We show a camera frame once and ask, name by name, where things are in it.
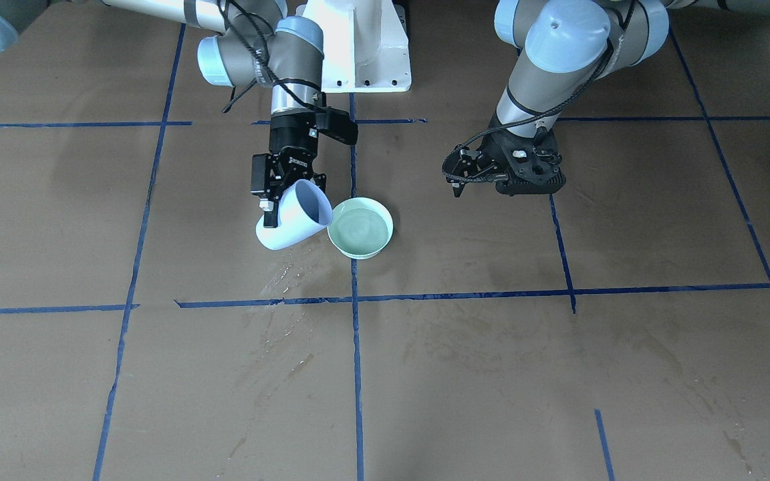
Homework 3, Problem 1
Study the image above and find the light green bowl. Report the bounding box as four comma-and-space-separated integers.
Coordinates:
327, 197, 394, 260

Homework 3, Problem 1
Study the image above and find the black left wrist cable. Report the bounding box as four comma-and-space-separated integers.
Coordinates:
442, 0, 636, 184

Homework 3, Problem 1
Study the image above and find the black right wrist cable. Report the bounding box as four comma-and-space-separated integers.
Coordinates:
221, 0, 322, 114

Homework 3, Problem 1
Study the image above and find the blue-grey plastic cup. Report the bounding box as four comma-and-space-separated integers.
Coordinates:
255, 179, 333, 251

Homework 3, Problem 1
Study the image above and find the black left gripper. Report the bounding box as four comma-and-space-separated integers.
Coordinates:
442, 127, 559, 198

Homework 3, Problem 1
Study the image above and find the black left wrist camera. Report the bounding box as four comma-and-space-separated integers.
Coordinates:
495, 148, 566, 196

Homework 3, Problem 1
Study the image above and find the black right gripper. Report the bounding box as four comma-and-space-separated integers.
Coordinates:
251, 114, 328, 228

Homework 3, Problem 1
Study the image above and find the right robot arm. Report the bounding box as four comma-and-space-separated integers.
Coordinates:
107, 1, 330, 228

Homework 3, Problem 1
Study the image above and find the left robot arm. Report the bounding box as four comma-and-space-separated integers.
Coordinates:
441, 1, 770, 197

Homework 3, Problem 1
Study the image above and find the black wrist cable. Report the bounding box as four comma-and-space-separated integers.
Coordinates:
221, 0, 322, 114
442, 0, 636, 184

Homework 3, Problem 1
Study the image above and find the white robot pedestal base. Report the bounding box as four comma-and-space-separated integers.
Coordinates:
295, 1, 412, 94

